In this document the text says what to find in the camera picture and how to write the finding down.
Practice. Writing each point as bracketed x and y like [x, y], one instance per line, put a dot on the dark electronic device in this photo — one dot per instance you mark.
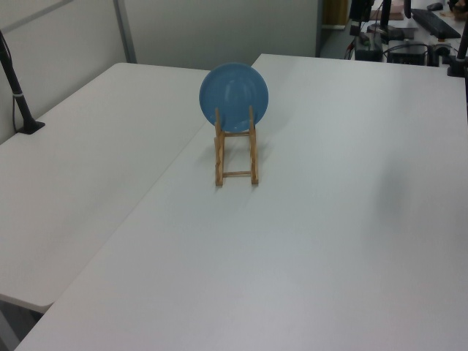
[366, 47]

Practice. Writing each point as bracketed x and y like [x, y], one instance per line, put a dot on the black computer keyboard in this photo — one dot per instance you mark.
[435, 22]

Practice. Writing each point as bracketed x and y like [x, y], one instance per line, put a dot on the black monitor stand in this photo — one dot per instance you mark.
[385, 20]

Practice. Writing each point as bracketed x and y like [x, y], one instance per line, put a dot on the blue round plate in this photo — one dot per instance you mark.
[234, 95]

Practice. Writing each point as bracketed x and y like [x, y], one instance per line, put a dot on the wooden plate rack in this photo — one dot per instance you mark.
[219, 161]

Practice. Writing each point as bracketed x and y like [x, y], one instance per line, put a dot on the grey partition post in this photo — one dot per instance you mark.
[124, 29]

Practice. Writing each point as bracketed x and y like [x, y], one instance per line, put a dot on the black computer mouse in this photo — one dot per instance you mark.
[434, 6]

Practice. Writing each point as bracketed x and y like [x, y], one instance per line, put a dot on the black camera pole with clamp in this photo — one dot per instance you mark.
[15, 89]
[461, 40]

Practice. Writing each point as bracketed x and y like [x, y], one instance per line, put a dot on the tan wooden panel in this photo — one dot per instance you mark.
[335, 11]

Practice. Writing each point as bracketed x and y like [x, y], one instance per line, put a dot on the dark hanging equipment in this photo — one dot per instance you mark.
[356, 11]

